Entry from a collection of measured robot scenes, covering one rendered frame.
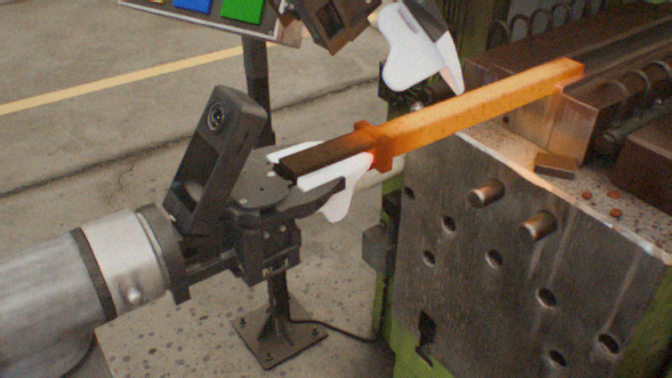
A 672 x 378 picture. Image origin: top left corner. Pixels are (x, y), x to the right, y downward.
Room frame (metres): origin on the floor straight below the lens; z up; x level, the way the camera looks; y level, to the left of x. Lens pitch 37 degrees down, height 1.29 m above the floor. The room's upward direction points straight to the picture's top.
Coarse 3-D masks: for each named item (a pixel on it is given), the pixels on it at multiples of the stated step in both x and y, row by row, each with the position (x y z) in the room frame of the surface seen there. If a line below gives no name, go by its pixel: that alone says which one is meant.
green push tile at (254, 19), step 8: (224, 0) 0.87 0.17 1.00; (232, 0) 0.86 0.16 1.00; (240, 0) 0.86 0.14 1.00; (248, 0) 0.85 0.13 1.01; (256, 0) 0.85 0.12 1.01; (264, 0) 0.84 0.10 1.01; (224, 8) 0.86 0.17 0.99; (232, 8) 0.86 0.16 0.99; (240, 8) 0.85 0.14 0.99; (248, 8) 0.84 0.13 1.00; (256, 8) 0.84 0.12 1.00; (224, 16) 0.86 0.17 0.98; (232, 16) 0.85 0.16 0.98; (240, 16) 0.84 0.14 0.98; (248, 16) 0.84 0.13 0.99; (256, 16) 0.83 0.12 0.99; (256, 24) 0.83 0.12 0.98
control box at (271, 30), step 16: (128, 0) 0.97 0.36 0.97; (144, 0) 0.95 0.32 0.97; (176, 16) 0.91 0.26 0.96; (192, 16) 0.89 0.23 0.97; (208, 16) 0.88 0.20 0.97; (272, 16) 0.83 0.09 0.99; (240, 32) 0.84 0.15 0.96; (256, 32) 0.83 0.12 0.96; (272, 32) 0.81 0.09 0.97; (288, 32) 0.84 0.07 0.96
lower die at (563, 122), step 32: (640, 0) 0.93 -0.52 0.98; (544, 32) 0.79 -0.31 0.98; (576, 32) 0.76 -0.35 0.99; (608, 32) 0.76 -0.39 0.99; (480, 64) 0.68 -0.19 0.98; (512, 64) 0.66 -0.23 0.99; (608, 64) 0.63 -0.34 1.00; (640, 64) 0.65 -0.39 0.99; (544, 96) 0.59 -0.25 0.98; (576, 96) 0.57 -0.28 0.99; (608, 96) 0.57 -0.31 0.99; (640, 96) 0.58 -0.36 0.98; (512, 128) 0.62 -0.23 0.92; (544, 128) 0.58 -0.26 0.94; (576, 128) 0.55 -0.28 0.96
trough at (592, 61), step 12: (660, 24) 0.77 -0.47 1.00; (636, 36) 0.74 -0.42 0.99; (648, 36) 0.76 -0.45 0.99; (660, 36) 0.76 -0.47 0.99; (600, 48) 0.69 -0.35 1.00; (612, 48) 0.71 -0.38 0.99; (624, 48) 0.72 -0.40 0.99; (636, 48) 0.72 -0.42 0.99; (576, 60) 0.66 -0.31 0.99; (588, 60) 0.67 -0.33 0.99; (600, 60) 0.68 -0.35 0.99; (612, 60) 0.68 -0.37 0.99
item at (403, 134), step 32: (544, 64) 0.62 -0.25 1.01; (576, 64) 0.62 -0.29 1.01; (480, 96) 0.53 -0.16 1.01; (512, 96) 0.54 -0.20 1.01; (384, 128) 0.46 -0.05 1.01; (416, 128) 0.46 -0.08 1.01; (448, 128) 0.49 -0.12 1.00; (288, 160) 0.40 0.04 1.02; (320, 160) 0.40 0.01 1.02; (384, 160) 0.43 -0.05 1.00
